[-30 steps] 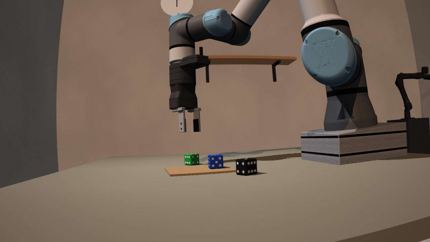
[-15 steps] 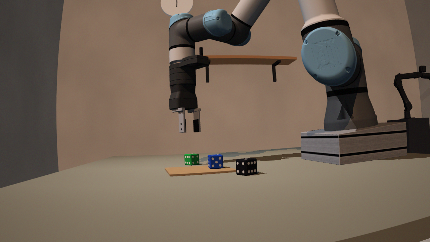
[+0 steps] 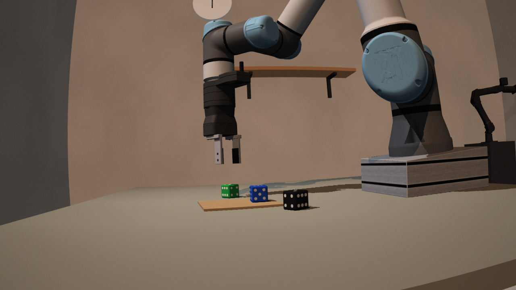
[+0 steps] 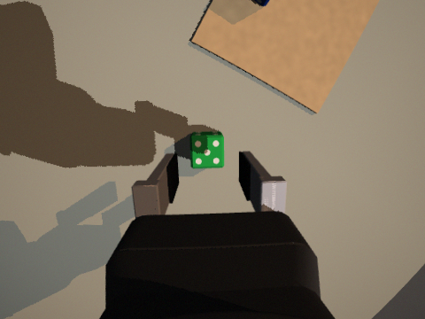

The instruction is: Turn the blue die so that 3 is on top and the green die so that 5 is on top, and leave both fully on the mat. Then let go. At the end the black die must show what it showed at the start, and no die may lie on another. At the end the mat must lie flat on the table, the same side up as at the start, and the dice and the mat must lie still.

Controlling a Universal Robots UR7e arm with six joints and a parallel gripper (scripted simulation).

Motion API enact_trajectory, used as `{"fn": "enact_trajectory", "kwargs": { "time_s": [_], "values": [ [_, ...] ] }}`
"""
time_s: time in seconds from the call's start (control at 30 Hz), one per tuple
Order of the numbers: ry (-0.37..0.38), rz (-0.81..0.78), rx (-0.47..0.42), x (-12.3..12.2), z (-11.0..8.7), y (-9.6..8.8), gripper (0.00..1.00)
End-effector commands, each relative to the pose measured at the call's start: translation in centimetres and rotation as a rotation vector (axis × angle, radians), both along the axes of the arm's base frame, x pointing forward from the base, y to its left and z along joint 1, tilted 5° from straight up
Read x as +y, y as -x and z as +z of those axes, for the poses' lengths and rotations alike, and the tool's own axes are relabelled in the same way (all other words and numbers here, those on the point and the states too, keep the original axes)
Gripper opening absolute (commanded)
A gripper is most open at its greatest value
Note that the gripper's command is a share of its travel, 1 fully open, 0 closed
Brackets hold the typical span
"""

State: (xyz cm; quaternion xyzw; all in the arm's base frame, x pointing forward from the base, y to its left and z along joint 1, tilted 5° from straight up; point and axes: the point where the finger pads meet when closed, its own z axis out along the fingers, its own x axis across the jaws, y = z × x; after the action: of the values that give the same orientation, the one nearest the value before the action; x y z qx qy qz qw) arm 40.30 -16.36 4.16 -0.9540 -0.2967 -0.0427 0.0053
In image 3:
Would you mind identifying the tan flat mat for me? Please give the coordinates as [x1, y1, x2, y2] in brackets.
[198, 198, 283, 211]

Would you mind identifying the green die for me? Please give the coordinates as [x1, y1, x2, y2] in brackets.
[221, 184, 239, 198]

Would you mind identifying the blue die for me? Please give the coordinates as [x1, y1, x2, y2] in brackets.
[250, 185, 268, 203]

